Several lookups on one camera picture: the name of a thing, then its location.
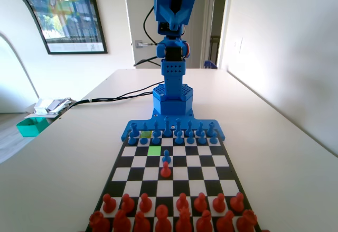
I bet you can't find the blue chess queen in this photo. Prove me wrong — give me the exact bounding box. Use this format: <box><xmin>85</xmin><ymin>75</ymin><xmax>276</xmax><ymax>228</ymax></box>
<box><xmin>163</xmin><ymin>115</ymin><xmax>171</xmax><ymax>137</ymax></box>

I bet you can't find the row of blue chess pieces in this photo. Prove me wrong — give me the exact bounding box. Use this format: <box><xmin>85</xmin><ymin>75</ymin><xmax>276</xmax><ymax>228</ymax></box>
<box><xmin>120</xmin><ymin>109</ymin><xmax>227</xmax><ymax>142</ymax></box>

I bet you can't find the red chess pawn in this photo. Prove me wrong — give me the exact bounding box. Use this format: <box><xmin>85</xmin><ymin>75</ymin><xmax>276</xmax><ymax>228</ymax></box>
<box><xmin>230</xmin><ymin>191</ymin><xmax>245</xmax><ymax>213</ymax></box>
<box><xmin>121</xmin><ymin>193</ymin><xmax>135</xmax><ymax>214</ymax></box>
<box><xmin>212</xmin><ymin>192</ymin><xmax>227</xmax><ymax>214</ymax></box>
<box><xmin>139</xmin><ymin>192</ymin><xmax>153</xmax><ymax>214</ymax></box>
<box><xmin>102</xmin><ymin>193</ymin><xmax>117</xmax><ymax>214</ymax></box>
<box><xmin>160</xmin><ymin>161</ymin><xmax>171</xmax><ymax>179</ymax></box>
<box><xmin>194</xmin><ymin>192</ymin><xmax>208</xmax><ymax>213</ymax></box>
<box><xmin>176</xmin><ymin>192</ymin><xmax>190</xmax><ymax>213</ymax></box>

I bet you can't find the red chess queen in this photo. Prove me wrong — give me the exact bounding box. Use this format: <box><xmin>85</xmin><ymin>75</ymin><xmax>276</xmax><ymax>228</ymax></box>
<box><xmin>175</xmin><ymin>207</ymin><xmax>193</xmax><ymax>232</ymax></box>

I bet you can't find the red chess bishop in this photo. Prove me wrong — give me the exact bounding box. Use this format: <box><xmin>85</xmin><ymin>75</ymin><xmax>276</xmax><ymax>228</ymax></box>
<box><xmin>195</xmin><ymin>209</ymin><xmax>214</xmax><ymax>232</ymax></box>
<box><xmin>134</xmin><ymin>210</ymin><xmax>152</xmax><ymax>232</ymax></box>

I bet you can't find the red chess knight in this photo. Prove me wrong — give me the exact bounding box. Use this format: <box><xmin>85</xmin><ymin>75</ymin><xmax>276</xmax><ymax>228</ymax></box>
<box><xmin>215</xmin><ymin>210</ymin><xmax>236</xmax><ymax>232</ymax></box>
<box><xmin>112</xmin><ymin>209</ymin><xmax>132</xmax><ymax>232</ymax></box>

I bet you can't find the red chess rook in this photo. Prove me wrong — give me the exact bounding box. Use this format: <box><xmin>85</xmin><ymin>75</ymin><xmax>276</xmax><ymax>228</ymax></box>
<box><xmin>236</xmin><ymin>209</ymin><xmax>258</xmax><ymax>232</ymax></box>
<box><xmin>89</xmin><ymin>210</ymin><xmax>111</xmax><ymax>232</ymax></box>

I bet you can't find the white door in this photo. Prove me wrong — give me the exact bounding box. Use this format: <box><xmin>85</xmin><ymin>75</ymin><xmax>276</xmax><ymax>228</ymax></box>
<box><xmin>124</xmin><ymin>0</ymin><xmax>212</xmax><ymax>69</ymax></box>

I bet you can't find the blue chair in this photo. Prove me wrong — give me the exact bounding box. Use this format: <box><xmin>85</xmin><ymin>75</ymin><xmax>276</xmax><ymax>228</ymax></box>
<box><xmin>203</xmin><ymin>60</ymin><xmax>219</xmax><ymax>70</ymax></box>

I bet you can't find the framed colourful poster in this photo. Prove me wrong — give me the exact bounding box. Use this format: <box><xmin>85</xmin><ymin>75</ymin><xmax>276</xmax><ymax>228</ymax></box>
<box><xmin>0</xmin><ymin>0</ymin><xmax>108</xmax><ymax>55</ymax></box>

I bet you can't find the pile of papers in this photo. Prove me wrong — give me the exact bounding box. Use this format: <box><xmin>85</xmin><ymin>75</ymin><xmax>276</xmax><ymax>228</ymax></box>
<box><xmin>34</xmin><ymin>98</ymin><xmax>72</xmax><ymax>115</ymax></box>

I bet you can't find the white arched panel dark edge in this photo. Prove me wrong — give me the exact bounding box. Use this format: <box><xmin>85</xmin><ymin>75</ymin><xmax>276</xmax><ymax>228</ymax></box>
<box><xmin>0</xmin><ymin>0</ymin><xmax>40</xmax><ymax>114</ymax></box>

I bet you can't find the black and white chessboard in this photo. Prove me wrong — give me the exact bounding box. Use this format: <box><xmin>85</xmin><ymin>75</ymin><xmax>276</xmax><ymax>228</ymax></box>
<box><xmin>86</xmin><ymin>131</ymin><xmax>262</xmax><ymax>232</ymax></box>

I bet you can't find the green plastic box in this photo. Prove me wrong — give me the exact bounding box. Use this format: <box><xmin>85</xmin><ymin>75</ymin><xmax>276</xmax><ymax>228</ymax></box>
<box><xmin>16</xmin><ymin>117</ymin><xmax>50</xmax><ymax>137</ymax></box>

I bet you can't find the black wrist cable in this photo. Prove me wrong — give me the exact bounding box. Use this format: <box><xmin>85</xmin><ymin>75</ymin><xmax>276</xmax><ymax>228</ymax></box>
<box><xmin>134</xmin><ymin>4</ymin><xmax>162</xmax><ymax>67</ymax></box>

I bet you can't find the silver door handle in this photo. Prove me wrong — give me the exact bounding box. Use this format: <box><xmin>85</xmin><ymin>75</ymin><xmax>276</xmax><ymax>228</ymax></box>
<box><xmin>135</xmin><ymin>40</ymin><xmax>159</xmax><ymax>49</ymax></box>

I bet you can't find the black table cable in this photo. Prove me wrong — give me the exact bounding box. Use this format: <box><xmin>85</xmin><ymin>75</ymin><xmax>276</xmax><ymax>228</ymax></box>
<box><xmin>59</xmin><ymin>82</ymin><xmax>166</xmax><ymax>118</ymax></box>
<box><xmin>76</xmin><ymin>90</ymin><xmax>155</xmax><ymax>105</ymax></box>

